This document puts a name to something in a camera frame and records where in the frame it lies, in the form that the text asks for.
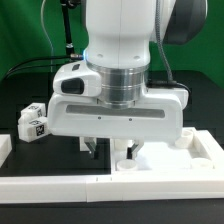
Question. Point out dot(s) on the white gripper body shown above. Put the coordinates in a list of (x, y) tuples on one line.
[(156, 117)]

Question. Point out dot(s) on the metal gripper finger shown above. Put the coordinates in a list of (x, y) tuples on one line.
[(133, 147), (91, 144)]

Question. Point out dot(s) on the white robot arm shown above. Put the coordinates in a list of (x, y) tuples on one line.
[(106, 95)]

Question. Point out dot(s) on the white left fence piece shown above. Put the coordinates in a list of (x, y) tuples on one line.
[(5, 147)]

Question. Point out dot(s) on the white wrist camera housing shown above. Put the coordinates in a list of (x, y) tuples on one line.
[(77, 79)]

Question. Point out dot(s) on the white front fence rail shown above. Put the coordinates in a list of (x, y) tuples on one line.
[(54, 189)]

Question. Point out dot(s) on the black camera stand pole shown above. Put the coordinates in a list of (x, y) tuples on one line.
[(66, 5)]

